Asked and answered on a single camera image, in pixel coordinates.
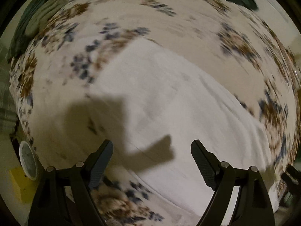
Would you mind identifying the white pants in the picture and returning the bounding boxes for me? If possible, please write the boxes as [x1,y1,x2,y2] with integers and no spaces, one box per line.
[89,39,275,216]

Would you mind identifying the small trash bin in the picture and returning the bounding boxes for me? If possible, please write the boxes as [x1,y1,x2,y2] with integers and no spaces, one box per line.
[19,141,38,181]

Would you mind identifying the green curtain lower left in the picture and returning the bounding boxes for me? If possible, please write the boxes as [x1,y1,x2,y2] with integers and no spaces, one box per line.
[0,43,18,134]

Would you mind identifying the floral bed blanket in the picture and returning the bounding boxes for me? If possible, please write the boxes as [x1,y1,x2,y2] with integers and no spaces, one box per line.
[10,0,300,225]

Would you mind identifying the folded grey-green clothes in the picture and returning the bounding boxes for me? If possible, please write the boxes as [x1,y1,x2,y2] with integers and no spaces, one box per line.
[7,0,67,62]

